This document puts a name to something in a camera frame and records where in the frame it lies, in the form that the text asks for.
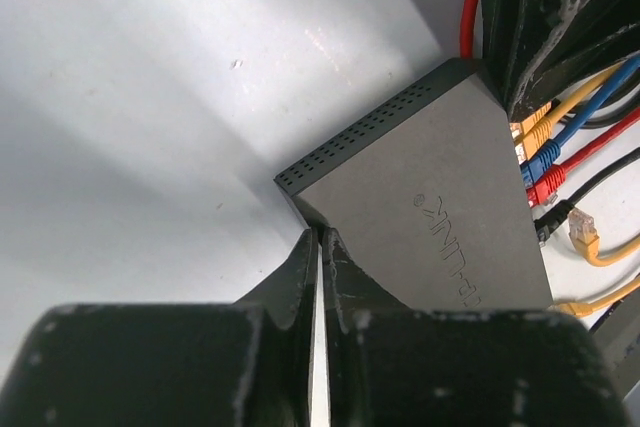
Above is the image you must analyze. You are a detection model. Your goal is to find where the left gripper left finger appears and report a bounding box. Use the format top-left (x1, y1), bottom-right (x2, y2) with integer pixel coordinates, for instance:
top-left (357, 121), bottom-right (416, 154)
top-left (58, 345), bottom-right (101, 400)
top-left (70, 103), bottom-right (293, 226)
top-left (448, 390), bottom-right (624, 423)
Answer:
top-left (1, 229), bottom-right (318, 426)

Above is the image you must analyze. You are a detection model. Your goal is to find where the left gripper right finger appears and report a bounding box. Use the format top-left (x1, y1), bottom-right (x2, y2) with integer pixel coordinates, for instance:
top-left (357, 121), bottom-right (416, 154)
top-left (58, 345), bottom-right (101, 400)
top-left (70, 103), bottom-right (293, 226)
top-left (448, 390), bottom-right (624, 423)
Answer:
top-left (321, 228), bottom-right (631, 426)

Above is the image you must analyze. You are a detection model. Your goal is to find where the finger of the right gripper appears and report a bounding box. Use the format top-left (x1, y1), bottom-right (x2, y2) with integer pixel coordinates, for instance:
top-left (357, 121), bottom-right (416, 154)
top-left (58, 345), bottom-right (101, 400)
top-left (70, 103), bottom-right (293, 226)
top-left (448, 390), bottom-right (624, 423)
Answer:
top-left (504, 0), bottom-right (639, 121)
top-left (481, 0), bottom-right (527, 107)

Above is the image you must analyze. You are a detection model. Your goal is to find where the yellow ethernet cable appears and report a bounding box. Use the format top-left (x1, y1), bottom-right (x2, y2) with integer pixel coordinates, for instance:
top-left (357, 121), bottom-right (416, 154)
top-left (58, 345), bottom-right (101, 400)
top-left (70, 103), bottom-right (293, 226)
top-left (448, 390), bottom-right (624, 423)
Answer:
top-left (508, 96), bottom-right (566, 136)
top-left (567, 206), bottom-right (640, 268)
top-left (547, 276), bottom-right (640, 319)
top-left (514, 61), bottom-right (631, 161)

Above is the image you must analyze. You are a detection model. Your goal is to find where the black network switch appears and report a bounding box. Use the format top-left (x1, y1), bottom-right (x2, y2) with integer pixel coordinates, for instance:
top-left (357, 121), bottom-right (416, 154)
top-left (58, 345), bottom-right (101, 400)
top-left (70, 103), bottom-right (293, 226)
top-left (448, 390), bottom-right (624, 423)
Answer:
top-left (275, 58), bottom-right (552, 311)

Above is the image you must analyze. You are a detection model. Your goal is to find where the blue ethernet cable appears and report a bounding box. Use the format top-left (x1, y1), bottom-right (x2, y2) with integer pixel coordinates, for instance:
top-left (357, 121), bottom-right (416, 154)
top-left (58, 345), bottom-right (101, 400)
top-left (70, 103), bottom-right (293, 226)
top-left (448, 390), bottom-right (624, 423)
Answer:
top-left (519, 54), bottom-right (640, 188)

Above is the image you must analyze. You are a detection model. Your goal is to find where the red ethernet cable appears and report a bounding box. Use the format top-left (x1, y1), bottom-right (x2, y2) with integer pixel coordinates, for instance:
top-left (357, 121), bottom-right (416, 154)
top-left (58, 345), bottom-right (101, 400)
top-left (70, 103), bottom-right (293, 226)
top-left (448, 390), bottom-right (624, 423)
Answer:
top-left (459, 0), bottom-right (640, 208)

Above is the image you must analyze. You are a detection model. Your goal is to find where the black power cable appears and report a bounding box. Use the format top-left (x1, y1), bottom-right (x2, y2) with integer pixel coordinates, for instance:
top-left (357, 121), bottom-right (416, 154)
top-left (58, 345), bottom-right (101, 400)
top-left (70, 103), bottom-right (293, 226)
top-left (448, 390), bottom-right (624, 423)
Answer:
top-left (533, 106), bottom-right (640, 248)

